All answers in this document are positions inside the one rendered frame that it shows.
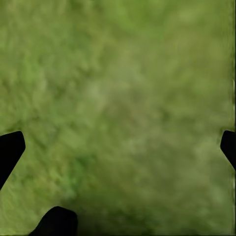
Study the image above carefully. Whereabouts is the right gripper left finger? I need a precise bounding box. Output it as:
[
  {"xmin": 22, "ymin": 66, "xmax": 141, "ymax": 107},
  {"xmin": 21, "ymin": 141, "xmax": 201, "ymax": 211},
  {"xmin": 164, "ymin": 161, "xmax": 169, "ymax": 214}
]
[{"xmin": 0, "ymin": 131, "xmax": 26, "ymax": 189}]

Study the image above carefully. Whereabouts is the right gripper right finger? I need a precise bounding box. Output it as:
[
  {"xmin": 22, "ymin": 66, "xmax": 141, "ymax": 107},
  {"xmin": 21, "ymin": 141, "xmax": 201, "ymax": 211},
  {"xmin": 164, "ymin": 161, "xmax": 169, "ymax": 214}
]
[{"xmin": 220, "ymin": 131, "xmax": 236, "ymax": 170}]

